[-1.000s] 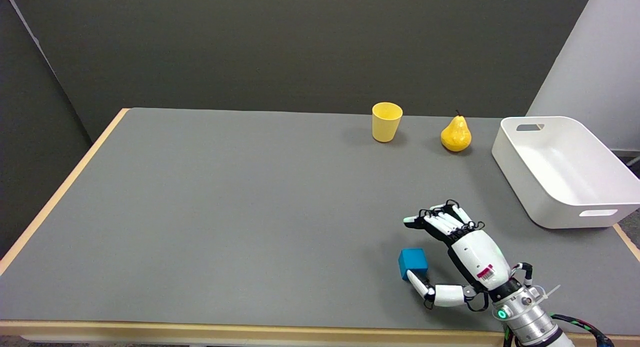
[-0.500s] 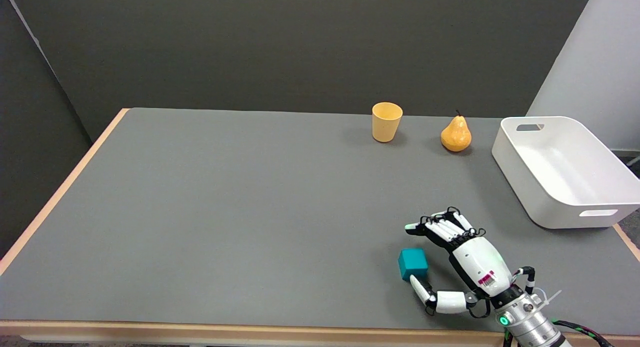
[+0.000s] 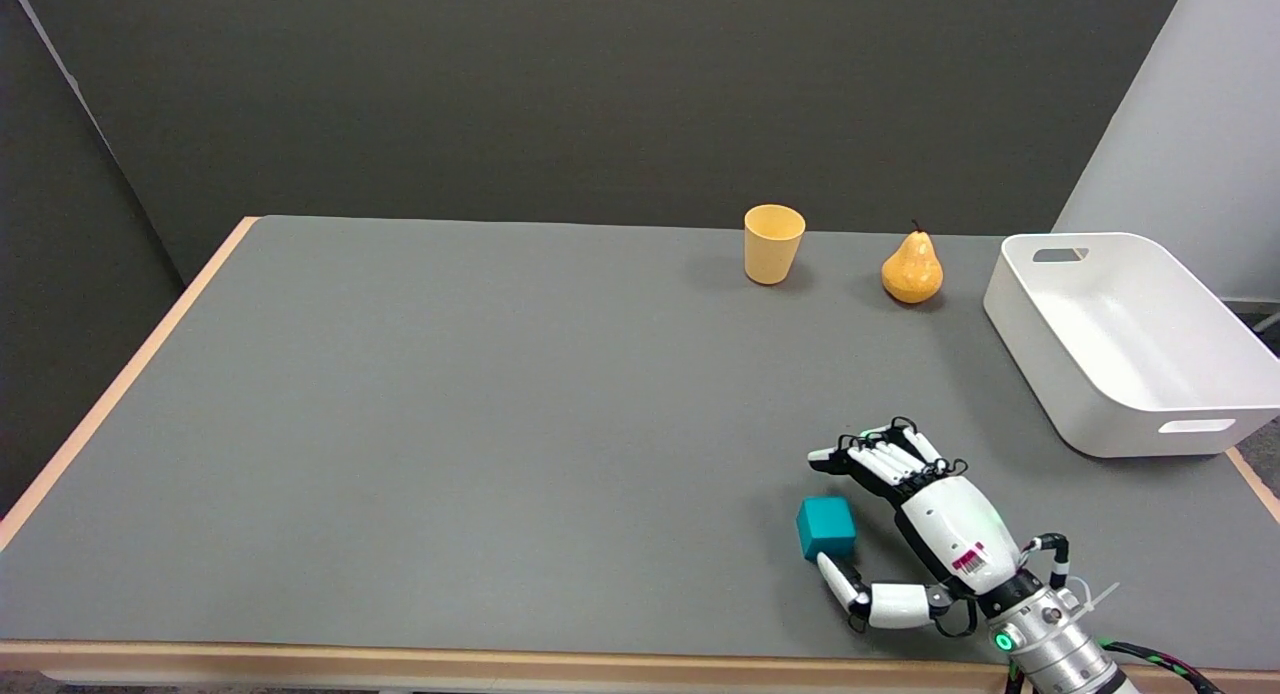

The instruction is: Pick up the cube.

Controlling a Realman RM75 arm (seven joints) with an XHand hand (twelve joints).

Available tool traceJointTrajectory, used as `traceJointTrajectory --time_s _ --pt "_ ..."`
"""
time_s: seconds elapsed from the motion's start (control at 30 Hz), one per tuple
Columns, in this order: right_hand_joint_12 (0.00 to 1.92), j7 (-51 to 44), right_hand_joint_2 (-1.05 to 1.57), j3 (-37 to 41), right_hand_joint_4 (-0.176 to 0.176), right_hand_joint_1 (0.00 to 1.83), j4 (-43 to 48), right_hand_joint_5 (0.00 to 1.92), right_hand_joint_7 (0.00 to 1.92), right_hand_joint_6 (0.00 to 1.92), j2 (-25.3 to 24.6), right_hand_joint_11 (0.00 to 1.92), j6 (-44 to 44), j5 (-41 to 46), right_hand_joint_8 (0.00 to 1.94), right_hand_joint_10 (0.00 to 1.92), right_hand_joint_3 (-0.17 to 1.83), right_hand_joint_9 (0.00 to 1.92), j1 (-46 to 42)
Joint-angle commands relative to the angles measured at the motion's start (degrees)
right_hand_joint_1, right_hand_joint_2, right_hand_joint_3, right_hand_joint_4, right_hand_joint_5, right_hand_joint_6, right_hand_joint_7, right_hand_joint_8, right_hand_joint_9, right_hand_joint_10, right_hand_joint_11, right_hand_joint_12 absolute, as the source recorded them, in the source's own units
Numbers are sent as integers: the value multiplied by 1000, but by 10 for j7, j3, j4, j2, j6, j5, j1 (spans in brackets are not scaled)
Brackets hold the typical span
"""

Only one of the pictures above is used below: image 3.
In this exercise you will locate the teal cube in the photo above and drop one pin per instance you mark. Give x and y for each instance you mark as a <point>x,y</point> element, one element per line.
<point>826,528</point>

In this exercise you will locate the yellow plastic cup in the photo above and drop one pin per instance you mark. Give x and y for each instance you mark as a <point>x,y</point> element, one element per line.
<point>773,243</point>

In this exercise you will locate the white plastic bin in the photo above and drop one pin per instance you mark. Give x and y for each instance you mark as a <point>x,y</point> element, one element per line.
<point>1130,344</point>

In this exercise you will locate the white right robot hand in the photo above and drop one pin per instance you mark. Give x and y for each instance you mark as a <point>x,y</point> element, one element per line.
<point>940,534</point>

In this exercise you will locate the yellow pear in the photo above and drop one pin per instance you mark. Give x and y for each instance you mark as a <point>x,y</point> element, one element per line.
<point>912,267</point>

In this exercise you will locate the gray table mat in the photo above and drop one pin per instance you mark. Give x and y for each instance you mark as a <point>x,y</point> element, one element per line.
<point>560,434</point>

